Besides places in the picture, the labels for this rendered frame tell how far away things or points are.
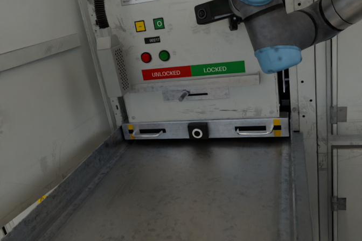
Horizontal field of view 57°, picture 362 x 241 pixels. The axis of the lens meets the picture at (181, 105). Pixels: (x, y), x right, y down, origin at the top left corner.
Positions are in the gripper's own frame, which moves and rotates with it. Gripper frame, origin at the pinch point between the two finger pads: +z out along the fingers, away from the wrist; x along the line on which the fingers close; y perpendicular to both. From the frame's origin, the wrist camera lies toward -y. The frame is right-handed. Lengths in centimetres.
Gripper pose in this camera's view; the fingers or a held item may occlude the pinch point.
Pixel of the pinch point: (228, 17)
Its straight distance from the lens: 93.0
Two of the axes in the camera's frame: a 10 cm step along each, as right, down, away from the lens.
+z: 0.6, -0.9, 9.9
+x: -1.4, -9.9, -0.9
